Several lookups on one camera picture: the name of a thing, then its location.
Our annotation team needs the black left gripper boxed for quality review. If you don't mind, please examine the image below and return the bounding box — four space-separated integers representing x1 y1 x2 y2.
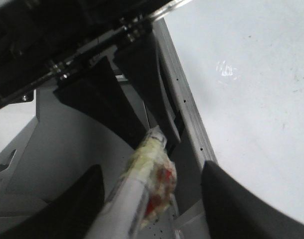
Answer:
0 0 175 109

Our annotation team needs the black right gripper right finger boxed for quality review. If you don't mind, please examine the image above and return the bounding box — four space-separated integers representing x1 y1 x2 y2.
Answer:
201 161 304 239

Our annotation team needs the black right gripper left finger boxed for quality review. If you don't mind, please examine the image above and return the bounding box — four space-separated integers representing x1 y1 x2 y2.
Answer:
0 164 105 239

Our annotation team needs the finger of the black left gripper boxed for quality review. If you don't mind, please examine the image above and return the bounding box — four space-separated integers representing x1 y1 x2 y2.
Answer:
114 32 180 143
54 57 147 149

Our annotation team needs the white whiteboard marker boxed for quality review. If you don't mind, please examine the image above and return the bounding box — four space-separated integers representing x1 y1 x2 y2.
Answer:
85 126 177 239

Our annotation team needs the white whiteboard with metal frame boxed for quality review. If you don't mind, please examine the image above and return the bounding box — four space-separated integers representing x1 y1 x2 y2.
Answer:
164 0 304 224

